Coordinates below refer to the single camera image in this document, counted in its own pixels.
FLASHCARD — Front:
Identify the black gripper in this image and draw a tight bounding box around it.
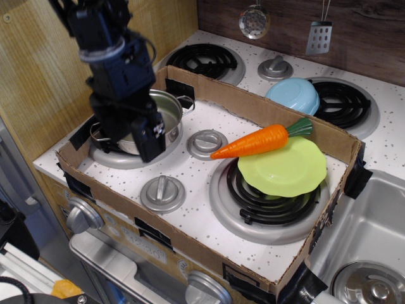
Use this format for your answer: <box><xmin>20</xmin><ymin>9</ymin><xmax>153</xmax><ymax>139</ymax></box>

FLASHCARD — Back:
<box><xmin>79</xmin><ymin>34</ymin><xmax>166</xmax><ymax>163</ymax></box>

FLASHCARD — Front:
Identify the silver metal pot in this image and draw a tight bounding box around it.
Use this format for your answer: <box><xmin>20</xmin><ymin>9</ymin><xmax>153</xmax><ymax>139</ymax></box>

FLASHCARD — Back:
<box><xmin>90</xmin><ymin>89</ymin><xmax>196</xmax><ymax>156</ymax></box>

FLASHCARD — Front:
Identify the orange toy carrot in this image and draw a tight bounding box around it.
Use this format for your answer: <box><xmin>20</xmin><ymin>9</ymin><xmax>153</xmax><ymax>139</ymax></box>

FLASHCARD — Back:
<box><xmin>210</xmin><ymin>118</ymin><xmax>313</xmax><ymax>160</ymax></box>

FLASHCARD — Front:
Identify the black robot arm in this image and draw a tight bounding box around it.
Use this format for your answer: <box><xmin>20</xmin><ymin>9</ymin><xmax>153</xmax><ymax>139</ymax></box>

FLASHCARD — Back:
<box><xmin>50</xmin><ymin>1</ymin><xmax>166</xmax><ymax>162</ymax></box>

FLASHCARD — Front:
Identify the green plastic plate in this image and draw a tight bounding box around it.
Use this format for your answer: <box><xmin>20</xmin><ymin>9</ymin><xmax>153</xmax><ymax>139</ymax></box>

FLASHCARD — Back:
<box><xmin>237</xmin><ymin>137</ymin><xmax>327</xmax><ymax>198</ymax></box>

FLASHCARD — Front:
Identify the silver centre stove knob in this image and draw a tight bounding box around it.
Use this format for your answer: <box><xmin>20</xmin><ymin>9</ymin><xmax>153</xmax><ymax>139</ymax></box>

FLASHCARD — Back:
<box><xmin>187</xmin><ymin>130</ymin><xmax>228</xmax><ymax>161</ymax></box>

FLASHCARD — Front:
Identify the silver stove knob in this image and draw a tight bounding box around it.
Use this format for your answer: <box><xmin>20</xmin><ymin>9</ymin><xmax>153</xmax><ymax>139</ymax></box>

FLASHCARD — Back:
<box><xmin>187</xmin><ymin>130</ymin><xmax>228</xmax><ymax>161</ymax></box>
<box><xmin>140</xmin><ymin>175</ymin><xmax>186</xmax><ymax>214</ymax></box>
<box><xmin>258</xmin><ymin>55</ymin><xmax>294</xmax><ymax>81</ymax></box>

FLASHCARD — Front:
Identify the silver front stove knob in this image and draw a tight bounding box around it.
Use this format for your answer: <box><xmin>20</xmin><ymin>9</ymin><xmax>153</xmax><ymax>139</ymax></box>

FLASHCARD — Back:
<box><xmin>140</xmin><ymin>175</ymin><xmax>186</xmax><ymax>214</ymax></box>

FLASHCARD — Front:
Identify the brown cardboard fence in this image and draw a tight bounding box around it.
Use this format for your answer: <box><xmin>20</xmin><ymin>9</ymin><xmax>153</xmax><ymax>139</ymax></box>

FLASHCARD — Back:
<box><xmin>56</xmin><ymin>66</ymin><xmax>365</xmax><ymax>303</ymax></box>

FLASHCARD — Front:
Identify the silver left oven knob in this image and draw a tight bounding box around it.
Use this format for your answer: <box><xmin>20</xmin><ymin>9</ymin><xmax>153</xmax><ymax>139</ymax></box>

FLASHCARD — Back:
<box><xmin>66</xmin><ymin>197</ymin><xmax>104</xmax><ymax>234</ymax></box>

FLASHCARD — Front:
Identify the silver oven knob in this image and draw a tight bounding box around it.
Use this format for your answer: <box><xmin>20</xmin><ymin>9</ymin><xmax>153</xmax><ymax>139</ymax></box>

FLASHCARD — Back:
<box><xmin>185</xmin><ymin>270</ymin><xmax>233</xmax><ymax>304</ymax></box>
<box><xmin>66</xmin><ymin>197</ymin><xmax>104</xmax><ymax>234</ymax></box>

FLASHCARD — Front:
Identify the front right black burner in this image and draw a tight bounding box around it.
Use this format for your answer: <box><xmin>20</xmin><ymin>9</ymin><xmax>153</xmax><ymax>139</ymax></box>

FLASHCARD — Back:
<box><xmin>209</xmin><ymin>159</ymin><xmax>330</xmax><ymax>245</ymax></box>

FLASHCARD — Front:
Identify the silver back stove knob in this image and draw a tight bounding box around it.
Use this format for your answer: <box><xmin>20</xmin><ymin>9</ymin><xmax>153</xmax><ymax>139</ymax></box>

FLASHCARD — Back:
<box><xmin>258</xmin><ymin>55</ymin><xmax>294</xmax><ymax>81</ymax></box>

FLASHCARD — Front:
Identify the hanging silver strainer spoon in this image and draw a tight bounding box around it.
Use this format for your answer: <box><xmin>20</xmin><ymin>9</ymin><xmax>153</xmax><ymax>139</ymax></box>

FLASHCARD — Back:
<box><xmin>239</xmin><ymin>1</ymin><xmax>271</xmax><ymax>40</ymax></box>

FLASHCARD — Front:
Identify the light blue plastic bowl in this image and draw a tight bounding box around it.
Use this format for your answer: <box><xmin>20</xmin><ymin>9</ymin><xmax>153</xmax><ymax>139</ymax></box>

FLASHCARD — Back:
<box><xmin>265</xmin><ymin>77</ymin><xmax>320</xmax><ymax>115</ymax></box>

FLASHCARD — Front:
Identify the silver right oven knob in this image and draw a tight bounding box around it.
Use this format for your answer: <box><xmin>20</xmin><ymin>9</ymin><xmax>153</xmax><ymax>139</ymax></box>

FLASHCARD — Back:
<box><xmin>185</xmin><ymin>270</ymin><xmax>233</xmax><ymax>304</ymax></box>

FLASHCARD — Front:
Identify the orange cloth piece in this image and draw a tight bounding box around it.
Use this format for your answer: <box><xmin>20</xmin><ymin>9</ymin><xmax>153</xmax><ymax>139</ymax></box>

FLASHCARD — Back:
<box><xmin>51</xmin><ymin>279</ymin><xmax>83</xmax><ymax>299</ymax></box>

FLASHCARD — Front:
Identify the back right black burner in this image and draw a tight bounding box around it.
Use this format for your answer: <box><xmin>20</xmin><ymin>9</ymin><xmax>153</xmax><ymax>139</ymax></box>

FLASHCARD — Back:
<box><xmin>308</xmin><ymin>77</ymin><xmax>380</xmax><ymax>139</ymax></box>

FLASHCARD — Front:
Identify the hanging silver slotted spatula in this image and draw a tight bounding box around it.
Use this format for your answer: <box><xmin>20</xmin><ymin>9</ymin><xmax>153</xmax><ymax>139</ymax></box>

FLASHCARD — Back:
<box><xmin>306</xmin><ymin>1</ymin><xmax>333</xmax><ymax>56</ymax></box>

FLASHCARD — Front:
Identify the silver toy sink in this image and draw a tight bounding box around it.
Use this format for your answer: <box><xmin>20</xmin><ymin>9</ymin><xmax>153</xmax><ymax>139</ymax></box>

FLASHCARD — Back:
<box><xmin>309</xmin><ymin>170</ymin><xmax>404</xmax><ymax>303</ymax></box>

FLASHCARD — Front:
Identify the silver sink drain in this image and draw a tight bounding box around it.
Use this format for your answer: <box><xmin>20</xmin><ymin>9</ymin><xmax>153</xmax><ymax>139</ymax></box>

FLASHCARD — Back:
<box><xmin>330</xmin><ymin>261</ymin><xmax>404</xmax><ymax>303</ymax></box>

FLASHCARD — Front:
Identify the silver oven door handle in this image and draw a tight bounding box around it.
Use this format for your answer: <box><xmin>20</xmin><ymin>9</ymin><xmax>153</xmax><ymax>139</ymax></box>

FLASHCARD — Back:
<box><xmin>69</xmin><ymin>232</ymin><xmax>140</xmax><ymax>297</ymax></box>

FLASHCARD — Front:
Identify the black cable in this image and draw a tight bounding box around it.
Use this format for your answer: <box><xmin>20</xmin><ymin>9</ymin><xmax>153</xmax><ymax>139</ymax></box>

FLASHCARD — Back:
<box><xmin>0</xmin><ymin>275</ymin><xmax>33</xmax><ymax>304</ymax></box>

